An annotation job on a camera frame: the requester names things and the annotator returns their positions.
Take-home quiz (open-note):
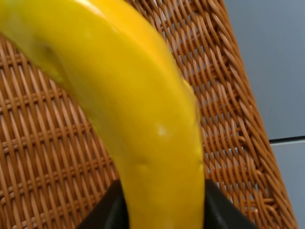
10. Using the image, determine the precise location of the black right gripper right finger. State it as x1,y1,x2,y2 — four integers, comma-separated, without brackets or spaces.
204,179,257,229

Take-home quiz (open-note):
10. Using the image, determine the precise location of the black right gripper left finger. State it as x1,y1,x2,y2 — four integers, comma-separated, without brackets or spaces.
77,180,129,229

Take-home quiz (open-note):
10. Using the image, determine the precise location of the yellow banana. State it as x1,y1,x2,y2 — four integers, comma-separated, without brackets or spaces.
0,0,204,229

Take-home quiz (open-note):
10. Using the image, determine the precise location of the brown wicker basket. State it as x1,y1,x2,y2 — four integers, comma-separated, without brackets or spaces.
0,0,298,229

